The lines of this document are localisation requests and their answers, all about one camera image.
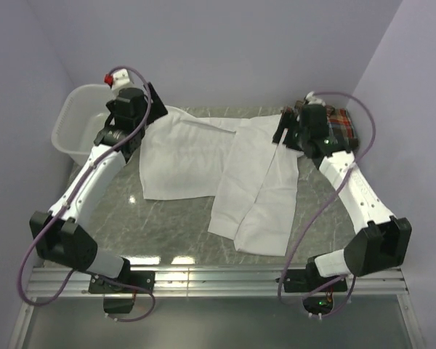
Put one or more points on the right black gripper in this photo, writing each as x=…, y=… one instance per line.
x=288, y=120

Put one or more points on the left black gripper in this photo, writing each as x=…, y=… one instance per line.
x=158, y=110

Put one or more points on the white long sleeve shirt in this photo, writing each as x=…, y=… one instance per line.
x=251, y=178

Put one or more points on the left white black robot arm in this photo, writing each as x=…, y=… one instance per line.
x=60, y=233

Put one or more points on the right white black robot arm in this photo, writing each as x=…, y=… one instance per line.
x=381, y=239

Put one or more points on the folded plaid flannel shirt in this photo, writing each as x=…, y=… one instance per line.
x=340, y=124

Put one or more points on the white plastic laundry basket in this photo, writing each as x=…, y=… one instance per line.
x=82, y=116

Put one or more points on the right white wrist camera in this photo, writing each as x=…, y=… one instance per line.
x=312, y=99

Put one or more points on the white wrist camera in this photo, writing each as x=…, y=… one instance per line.
x=118, y=79
x=312, y=99

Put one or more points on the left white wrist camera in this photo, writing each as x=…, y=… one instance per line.
x=118, y=79

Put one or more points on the aluminium mounting rail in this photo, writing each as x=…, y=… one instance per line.
x=206, y=281

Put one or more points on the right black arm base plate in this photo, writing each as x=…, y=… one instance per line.
x=298, y=283

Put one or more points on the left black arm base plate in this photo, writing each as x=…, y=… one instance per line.
x=120, y=295

